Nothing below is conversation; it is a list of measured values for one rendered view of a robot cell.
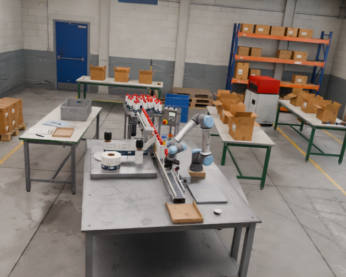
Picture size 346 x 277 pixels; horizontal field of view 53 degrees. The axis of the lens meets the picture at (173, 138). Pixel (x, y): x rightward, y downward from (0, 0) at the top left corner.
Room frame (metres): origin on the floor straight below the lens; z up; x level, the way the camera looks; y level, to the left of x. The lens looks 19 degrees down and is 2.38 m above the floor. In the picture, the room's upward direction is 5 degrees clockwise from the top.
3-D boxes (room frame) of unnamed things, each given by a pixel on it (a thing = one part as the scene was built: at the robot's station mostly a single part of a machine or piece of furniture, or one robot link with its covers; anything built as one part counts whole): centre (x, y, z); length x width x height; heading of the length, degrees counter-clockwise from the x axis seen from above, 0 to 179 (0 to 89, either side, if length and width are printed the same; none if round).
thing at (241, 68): (10.77, -2.93, 1.26); 2.78 x 0.61 x 2.51; 93
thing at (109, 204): (3.43, 0.16, 0.82); 2.10 x 1.50 x 0.02; 14
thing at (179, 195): (3.58, 0.09, 0.86); 1.65 x 0.08 x 0.04; 14
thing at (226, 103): (5.96, -0.96, 0.97); 0.45 x 0.38 x 0.37; 96
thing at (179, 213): (2.61, -0.15, 0.85); 0.30 x 0.26 x 0.04; 14
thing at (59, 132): (4.48, 1.51, 0.82); 0.34 x 0.24 x 0.03; 9
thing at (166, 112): (3.70, 0.04, 1.38); 0.17 x 0.10 x 0.19; 69
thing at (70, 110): (5.40, 1.59, 0.91); 0.60 x 0.40 x 0.22; 6
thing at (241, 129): (5.10, -1.04, 0.97); 0.51 x 0.39 x 0.37; 98
